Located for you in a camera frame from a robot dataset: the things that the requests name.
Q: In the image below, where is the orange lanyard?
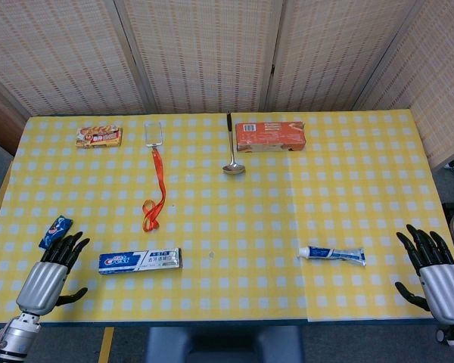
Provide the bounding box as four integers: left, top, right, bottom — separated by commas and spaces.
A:
142, 146, 167, 232

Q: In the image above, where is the blue snack packet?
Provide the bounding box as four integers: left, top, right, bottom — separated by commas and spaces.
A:
39, 215, 74, 250

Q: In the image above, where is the brown wooden board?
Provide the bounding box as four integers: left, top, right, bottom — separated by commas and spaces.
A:
0, 79, 28, 156

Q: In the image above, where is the clear badge holder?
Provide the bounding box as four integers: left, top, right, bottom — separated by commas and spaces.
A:
144, 119, 164, 148

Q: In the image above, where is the yellow white checkered tablecloth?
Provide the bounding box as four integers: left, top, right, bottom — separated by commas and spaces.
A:
0, 109, 454, 326

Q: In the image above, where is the yellow snack packet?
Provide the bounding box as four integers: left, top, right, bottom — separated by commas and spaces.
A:
75, 126, 123, 149

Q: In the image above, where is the metal ladle black handle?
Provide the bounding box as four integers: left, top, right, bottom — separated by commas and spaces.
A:
222, 111, 246, 175

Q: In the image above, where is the blue white toothpaste box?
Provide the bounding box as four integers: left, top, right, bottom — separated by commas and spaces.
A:
98, 247, 183, 275

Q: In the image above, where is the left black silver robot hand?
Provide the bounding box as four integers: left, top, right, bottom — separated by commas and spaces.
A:
15, 231, 91, 317

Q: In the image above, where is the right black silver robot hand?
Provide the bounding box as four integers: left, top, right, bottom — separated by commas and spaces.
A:
395, 224, 454, 330

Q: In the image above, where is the orange carton box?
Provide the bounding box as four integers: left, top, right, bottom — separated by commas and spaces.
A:
235, 121, 308, 154

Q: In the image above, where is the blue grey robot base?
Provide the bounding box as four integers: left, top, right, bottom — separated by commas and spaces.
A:
145, 325, 306, 363

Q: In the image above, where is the woven folding screen panel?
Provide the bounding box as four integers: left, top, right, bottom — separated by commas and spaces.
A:
0, 0, 152, 117
353, 0, 454, 169
266, 0, 427, 112
115, 0, 285, 113

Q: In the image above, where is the blue white toothpaste tube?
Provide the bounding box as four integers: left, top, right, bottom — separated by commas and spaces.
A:
297, 245, 367, 267

